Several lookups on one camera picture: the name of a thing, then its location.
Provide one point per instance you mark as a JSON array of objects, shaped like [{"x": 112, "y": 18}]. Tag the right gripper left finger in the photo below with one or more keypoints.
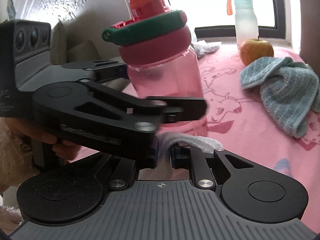
[{"x": 155, "y": 152}]

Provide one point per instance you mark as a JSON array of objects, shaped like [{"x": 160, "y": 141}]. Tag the yellow red apple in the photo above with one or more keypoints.
[{"x": 255, "y": 48}]

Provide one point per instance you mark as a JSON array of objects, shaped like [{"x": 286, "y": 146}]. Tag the black window frame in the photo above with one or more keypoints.
[{"x": 209, "y": 19}]

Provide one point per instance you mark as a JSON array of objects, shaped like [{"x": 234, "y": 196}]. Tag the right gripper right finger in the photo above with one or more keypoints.
[{"x": 180, "y": 156}]

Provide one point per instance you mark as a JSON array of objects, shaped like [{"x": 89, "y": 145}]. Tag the teal striped cloth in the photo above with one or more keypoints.
[{"x": 289, "y": 90}]

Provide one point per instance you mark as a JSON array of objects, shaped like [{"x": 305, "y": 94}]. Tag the pink water bottle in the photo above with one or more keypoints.
[{"x": 156, "y": 46}]

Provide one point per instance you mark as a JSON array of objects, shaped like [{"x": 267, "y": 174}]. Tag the beige cushion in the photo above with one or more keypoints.
[{"x": 59, "y": 53}]

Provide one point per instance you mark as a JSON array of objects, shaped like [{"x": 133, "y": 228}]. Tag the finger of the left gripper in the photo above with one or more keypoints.
[
  {"x": 109, "y": 72},
  {"x": 181, "y": 109}
]

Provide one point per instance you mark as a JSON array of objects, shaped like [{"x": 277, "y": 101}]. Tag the clear plastic bag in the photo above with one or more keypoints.
[{"x": 202, "y": 48}]

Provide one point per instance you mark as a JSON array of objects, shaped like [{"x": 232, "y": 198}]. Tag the white paper towel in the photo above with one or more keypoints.
[{"x": 164, "y": 170}]

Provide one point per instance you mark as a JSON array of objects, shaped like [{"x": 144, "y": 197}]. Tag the frosted mint bottle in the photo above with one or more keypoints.
[{"x": 246, "y": 25}]

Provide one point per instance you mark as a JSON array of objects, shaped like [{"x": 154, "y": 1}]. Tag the pink cartoon blanket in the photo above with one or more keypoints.
[{"x": 238, "y": 119}]

